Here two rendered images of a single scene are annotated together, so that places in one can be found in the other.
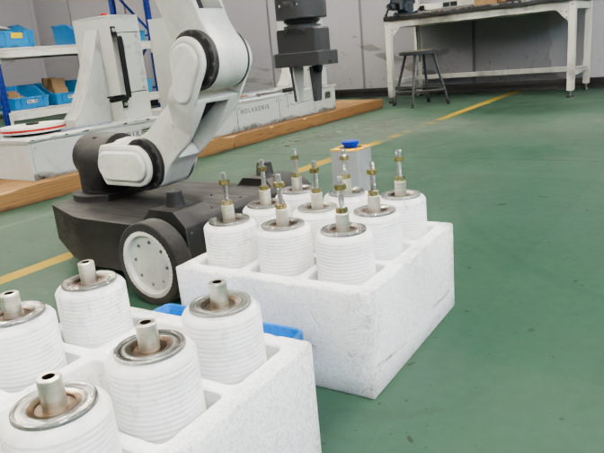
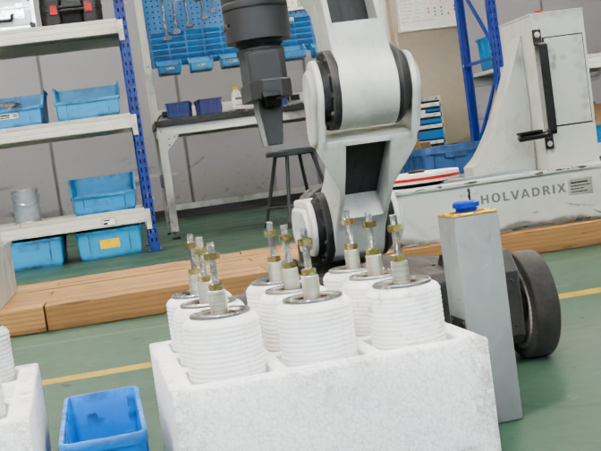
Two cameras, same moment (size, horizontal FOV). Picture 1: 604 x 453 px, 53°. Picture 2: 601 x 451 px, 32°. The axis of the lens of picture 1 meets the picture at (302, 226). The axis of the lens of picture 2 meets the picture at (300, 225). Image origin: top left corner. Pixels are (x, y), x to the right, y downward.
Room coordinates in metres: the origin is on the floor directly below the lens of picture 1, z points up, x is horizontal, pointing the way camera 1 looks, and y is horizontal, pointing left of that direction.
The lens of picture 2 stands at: (0.13, -1.05, 0.43)
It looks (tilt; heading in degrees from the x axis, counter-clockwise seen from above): 4 degrees down; 45
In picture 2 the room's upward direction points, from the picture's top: 8 degrees counter-clockwise
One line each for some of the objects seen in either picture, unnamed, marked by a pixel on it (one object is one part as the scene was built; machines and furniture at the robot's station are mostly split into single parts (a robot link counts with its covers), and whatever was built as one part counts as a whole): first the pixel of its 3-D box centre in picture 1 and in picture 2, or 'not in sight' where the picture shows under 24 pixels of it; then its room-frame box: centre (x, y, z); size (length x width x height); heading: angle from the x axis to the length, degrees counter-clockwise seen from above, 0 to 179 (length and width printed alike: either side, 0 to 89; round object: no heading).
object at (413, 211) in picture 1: (403, 240); (410, 353); (1.15, -0.20, 0.16); 0.10 x 0.10 x 0.18
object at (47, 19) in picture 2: not in sight; (71, 14); (3.62, 4.07, 1.41); 0.42 x 0.35 x 0.17; 56
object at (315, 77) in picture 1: (317, 83); (273, 121); (1.10, -0.05, 0.48); 0.03 x 0.02 x 0.06; 146
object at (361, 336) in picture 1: (324, 287); (308, 404); (1.11, -0.03, 0.09); 0.39 x 0.39 x 0.18; 57
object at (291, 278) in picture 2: (316, 200); (291, 279); (1.11, -0.03, 0.26); 0.02 x 0.02 x 0.03
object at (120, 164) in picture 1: (148, 159); (346, 222); (1.72, 0.41, 0.28); 0.21 x 0.20 x 0.13; 54
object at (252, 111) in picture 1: (244, 68); not in sight; (4.43, 0.30, 0.45); 1.51 x 0.57 x 0.74; 144
